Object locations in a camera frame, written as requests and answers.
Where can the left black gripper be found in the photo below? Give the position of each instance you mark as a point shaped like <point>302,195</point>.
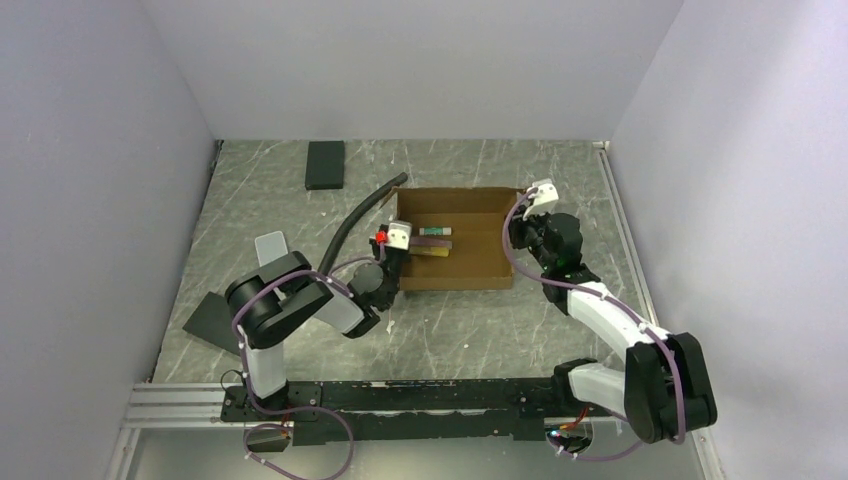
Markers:
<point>375,247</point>

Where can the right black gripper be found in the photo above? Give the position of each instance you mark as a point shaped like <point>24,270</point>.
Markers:
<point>516,225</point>

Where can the pink marker pen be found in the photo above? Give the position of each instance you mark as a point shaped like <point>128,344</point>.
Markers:
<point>431,242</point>

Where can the brown cardboard box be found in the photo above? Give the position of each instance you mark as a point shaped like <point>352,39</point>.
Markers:
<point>475,217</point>

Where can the yellow marker pen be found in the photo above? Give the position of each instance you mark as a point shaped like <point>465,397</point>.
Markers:
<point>438,252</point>

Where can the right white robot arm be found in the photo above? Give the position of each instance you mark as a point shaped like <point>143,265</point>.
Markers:
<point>664,390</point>

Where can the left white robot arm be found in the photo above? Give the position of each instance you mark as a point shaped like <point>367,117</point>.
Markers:
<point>271,303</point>

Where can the black rectangular box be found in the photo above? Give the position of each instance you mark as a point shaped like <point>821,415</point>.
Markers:
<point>325,167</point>

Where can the clear plastic case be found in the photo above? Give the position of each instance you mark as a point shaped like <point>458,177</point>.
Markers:
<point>270,247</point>

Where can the black flat block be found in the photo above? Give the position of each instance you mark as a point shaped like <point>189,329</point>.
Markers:
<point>211,323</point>

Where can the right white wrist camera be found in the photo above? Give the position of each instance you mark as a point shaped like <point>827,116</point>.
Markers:
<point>542,199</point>

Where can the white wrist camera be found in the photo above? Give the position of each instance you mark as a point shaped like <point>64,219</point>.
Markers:
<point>396,234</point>
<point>542,199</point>

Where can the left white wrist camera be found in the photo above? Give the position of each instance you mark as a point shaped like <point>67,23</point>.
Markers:
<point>396,234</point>

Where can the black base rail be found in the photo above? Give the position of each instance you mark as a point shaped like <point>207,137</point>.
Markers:
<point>319,412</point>

